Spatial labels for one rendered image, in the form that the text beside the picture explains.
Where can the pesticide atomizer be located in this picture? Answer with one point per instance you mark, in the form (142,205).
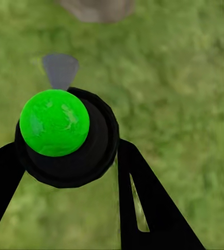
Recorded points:
(66,137)

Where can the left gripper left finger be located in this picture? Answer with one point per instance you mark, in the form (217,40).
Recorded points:
(11,172)

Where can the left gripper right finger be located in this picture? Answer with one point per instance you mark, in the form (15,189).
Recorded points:
(168,228)

